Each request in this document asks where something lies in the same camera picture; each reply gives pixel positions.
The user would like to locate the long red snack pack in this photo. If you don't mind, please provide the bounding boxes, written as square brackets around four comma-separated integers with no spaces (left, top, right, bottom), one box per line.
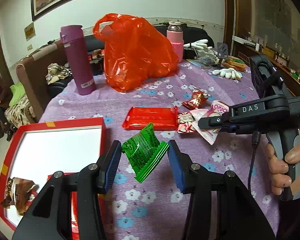
[122,106,178,131]
[46,171,79,239]

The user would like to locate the brown gold snack bag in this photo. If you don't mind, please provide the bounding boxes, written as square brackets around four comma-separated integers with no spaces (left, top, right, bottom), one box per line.
[1,177,39,216]

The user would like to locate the pink white snack packet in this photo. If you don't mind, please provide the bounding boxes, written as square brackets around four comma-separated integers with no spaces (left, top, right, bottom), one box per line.
[190,100,229,145]

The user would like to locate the red wangzai snack packet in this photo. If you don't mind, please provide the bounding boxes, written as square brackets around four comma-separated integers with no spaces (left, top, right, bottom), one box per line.
[182,89,210,110]

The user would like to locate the green snack packet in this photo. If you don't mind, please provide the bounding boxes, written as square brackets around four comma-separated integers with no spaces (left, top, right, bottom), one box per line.
[121,123,169,183]

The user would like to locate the red floral snack packet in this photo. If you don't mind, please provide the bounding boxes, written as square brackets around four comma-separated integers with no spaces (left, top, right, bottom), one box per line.
[28,191,38,202]

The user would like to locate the red white heart snack packet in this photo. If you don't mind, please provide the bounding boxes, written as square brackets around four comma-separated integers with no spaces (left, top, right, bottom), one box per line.
[177,112,197,133]

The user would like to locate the right human hand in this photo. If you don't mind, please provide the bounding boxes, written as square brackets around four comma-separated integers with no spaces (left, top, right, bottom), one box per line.
[267,143,300,196]

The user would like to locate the white work gloves pair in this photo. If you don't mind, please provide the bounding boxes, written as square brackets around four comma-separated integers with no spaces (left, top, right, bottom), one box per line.
[212,68,243,80]

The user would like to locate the red gift box tray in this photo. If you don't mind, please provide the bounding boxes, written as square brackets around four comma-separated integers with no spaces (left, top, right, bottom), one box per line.
[0,118,106,230]

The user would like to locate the stacked biscuit packs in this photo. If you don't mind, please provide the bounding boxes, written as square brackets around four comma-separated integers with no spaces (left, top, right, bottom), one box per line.
[223,56,246,72]

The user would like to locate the wooden cabinet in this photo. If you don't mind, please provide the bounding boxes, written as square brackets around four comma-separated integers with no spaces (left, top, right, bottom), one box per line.
[225,0,300,96]

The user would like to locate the white gloves at back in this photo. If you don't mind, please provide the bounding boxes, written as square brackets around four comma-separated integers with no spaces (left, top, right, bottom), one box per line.
[183,39,217,59]

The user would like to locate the patterned blanket pile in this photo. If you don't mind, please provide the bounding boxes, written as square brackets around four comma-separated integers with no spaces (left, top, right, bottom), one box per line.
[5,82,36,128]

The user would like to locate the seated person in dark coat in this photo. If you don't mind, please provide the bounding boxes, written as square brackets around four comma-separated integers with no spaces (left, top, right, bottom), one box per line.
[0,77,14,142]

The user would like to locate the pink bottle with knit sleeve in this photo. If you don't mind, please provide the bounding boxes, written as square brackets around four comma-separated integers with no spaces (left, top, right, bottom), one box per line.
[167,21,184,62]

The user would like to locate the brown sofa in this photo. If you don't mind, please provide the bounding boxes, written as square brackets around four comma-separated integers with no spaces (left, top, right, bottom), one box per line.
[16,41,67,121]

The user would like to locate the red plastic bag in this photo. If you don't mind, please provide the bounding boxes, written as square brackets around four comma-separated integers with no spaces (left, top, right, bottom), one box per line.
[93,13,178,92]

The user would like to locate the purple thermos bottle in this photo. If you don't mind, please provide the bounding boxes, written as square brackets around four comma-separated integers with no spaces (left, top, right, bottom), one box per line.
[60,25,96,95]

